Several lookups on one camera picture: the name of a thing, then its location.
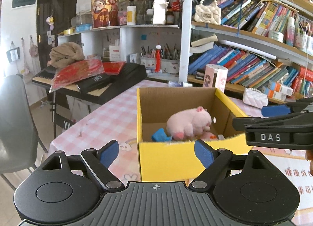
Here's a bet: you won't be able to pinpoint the pink plush pig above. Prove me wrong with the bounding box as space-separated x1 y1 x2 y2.
166 106 212 141

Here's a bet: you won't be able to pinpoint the lower orange white box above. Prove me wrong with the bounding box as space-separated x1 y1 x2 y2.
262 86 286 102

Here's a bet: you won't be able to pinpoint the orange white box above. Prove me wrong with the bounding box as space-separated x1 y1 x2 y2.
268 80 293 96
262 86 286 102

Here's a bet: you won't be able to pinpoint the white quilted pouch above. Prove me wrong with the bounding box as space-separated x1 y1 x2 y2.
242 88 268 109

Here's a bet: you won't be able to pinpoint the upper orange white box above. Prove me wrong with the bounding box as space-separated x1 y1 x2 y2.
268 80 293 96

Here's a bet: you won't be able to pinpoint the red dictionary books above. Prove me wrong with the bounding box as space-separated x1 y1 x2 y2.
291 67 312 99

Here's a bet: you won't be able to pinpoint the row of colourful books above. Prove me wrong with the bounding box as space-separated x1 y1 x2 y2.
188 43 299 89

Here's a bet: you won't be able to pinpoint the yellow cardboard box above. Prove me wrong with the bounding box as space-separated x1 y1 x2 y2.
137 87 251 181

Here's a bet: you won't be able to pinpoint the pink cylindrical pen holder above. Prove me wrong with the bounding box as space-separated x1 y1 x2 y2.
203 64 228 92

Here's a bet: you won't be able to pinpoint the black electronic keyboard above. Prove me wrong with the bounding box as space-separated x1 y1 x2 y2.
32 63 147 105

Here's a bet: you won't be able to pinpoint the white round jar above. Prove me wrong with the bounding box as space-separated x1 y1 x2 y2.
268 30 284 43

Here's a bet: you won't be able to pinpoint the white bookshelf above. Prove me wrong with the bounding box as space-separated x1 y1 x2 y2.
57 0 313 92

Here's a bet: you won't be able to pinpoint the grey chair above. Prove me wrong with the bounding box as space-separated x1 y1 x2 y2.
1 74 48 190

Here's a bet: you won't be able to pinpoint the red paper packets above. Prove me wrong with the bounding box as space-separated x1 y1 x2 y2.
49 58 125 93

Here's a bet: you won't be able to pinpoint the white pen holder cups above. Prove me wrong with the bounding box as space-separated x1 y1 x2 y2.
140 57 180 74

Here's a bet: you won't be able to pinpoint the cream quilted handbag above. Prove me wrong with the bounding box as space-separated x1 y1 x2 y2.
194 0 221 25

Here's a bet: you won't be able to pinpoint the beige crumpled cloth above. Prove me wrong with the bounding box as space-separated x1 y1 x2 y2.
48 42 85 69

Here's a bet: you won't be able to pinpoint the red hanging tassel ornament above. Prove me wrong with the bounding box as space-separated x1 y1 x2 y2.
155 45 161 73

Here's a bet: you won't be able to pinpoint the red fortune god figure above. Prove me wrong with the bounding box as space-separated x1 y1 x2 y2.
91 0 119 29

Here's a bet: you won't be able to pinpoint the white yellow bottle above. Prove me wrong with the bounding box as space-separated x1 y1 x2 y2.
127 5 136 25

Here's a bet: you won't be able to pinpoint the black door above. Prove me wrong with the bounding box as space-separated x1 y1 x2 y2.
36 0 77 69

